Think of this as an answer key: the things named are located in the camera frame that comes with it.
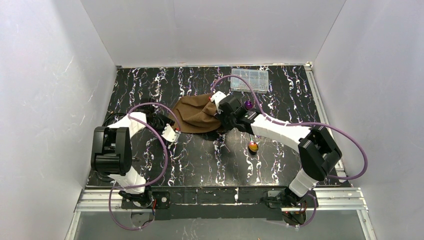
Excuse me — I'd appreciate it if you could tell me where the brown burlap napkin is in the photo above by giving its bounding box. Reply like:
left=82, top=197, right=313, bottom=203
left=172, top=94, right=221, bottom=134

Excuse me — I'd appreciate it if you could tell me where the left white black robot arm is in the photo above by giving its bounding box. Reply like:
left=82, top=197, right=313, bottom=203
left=90, top=112, right=175, bottom=208

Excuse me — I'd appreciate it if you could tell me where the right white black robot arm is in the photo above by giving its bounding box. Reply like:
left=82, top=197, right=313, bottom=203
left=209, top=91, right=342, bottom=206

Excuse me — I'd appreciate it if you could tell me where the purple spoon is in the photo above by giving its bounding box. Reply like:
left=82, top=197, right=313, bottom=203
left=244, top=100, right=254, bottom=110

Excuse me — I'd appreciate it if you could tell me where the clear plastic organizer box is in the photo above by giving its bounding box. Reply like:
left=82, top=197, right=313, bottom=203
left=230, top=68, right=269, bottom=94

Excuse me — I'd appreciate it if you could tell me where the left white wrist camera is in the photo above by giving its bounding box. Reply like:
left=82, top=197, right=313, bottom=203
left=161, top=124, right=181, bottom=143

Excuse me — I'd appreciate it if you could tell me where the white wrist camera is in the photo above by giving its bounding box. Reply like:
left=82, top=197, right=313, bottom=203
left=209, top=91, right=227, bottom=109
left=161, top=124, right=181, bottom=143

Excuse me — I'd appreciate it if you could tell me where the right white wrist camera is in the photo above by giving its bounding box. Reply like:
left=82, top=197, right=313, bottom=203
left=209, top=91, right=227, bottom=109

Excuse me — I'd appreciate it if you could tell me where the black coiled cable yellow plug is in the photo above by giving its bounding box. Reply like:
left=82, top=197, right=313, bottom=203
left=102, top=112, right=126, bottom=127

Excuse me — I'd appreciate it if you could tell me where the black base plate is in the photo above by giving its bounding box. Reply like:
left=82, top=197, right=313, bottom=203
left=121, top=186, right=319, bottom=224

